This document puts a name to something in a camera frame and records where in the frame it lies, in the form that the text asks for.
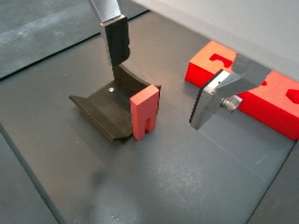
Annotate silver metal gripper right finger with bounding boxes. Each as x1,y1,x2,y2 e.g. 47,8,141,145
190,54,272,130

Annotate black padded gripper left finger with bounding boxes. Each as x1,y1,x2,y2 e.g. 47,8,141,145
89,0,130,67

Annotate red shape-sorting board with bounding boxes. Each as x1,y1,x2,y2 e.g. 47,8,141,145
185,41,299,140

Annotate red double-square peg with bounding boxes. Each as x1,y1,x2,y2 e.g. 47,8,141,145
130,85,159,140

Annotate black curved object holder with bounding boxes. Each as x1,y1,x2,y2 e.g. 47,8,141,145
70,65,154,141

